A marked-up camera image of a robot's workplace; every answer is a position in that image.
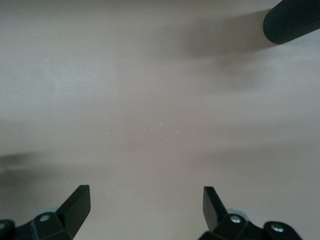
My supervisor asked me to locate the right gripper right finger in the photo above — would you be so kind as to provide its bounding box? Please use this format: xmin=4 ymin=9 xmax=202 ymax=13
xmin=197 ymin=186 xmax=303 ymax=240

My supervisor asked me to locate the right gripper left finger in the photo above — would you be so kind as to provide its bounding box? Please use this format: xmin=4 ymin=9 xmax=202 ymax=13
xmin=0 ymin=185 xmax=91 ymax=240

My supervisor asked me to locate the black ribbed cylinder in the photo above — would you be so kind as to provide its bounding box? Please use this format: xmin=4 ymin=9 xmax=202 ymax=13
xmin=262 ymin=0 xmax=320 ymax=46

